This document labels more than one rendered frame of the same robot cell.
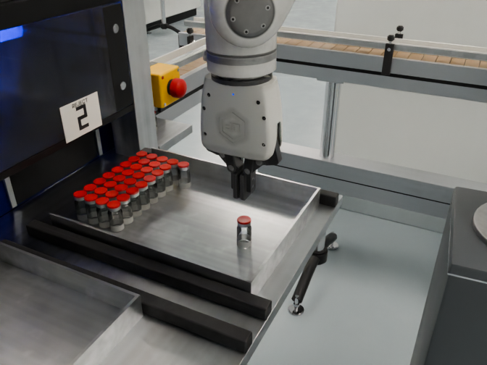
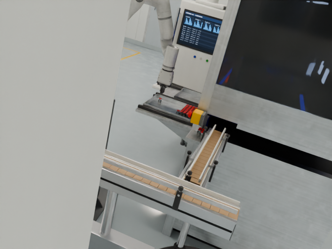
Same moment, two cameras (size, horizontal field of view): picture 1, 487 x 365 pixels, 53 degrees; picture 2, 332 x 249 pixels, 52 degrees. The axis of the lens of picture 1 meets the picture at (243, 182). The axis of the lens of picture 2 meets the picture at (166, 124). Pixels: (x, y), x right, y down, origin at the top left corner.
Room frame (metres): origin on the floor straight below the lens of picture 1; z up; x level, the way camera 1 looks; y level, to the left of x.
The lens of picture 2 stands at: (2.80, -0.41, 1.75)
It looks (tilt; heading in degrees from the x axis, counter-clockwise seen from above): 24 degrees down; 167
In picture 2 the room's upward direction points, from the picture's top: 14 degrees clockwise
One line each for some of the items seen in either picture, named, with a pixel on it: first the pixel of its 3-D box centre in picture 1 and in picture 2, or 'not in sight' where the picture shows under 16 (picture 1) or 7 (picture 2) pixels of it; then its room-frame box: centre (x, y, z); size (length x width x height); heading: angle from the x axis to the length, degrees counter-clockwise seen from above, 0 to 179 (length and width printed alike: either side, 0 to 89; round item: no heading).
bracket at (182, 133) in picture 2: not in sight; (169, 126); (0.74, 0.08, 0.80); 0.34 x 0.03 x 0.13; 64
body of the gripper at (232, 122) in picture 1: (242, 108); (165, 75); (0.58, 0.00, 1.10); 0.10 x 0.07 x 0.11; 64
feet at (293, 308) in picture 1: (316, 262); not in sight; (1.53, -0.29, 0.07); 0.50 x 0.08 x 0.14; 154
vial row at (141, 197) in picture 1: (146, 193); (184, 110); (0.69, 0.16, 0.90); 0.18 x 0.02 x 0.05; 153
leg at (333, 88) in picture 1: (324, 178); (102, 245); (1.53, -0.29, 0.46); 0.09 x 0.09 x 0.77; 64
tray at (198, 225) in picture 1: (191, 209); (172, 107); (0.65, 0.08, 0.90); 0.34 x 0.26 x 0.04; 63
